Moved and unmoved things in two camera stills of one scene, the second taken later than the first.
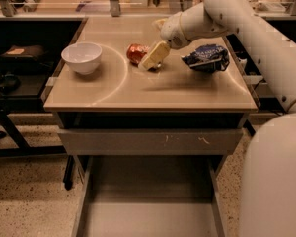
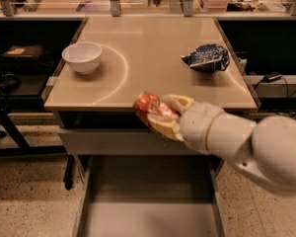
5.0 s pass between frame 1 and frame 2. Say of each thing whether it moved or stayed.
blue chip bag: stayed
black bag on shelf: stayed
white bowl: stayed
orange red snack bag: moved
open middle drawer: stayed
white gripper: moved
